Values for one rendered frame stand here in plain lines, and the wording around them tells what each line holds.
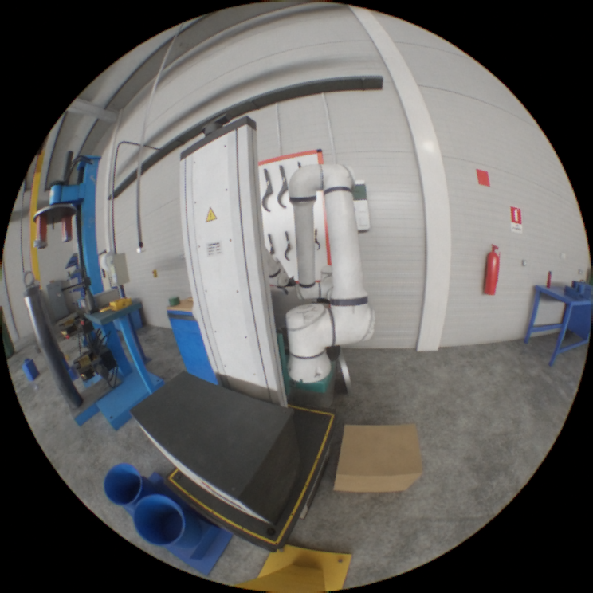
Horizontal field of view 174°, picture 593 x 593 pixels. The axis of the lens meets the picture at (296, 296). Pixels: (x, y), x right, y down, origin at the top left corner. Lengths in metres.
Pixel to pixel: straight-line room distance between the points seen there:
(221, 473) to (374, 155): 2.57
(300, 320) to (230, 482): 0.55
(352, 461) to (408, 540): 0.67
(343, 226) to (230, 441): 0.79
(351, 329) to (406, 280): 1.63
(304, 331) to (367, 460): 0.80
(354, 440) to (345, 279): 0.89
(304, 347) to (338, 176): 0.66
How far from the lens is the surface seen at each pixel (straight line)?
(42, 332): 2.53
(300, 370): 0.78
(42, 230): 2.56
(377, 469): 1.14
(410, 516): 1.43
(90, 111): 8.07
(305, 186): 0.79
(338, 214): 0.75
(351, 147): 2.41
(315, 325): 0.69
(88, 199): 2.74
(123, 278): 2.89
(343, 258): 0.72
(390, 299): 2.30
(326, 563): 1.32
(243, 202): 0.60
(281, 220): 2.28
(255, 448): 0.58
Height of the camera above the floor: 1.33
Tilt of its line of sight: 16 degrees down
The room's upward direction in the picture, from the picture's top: 5 degrees counter-clockwise
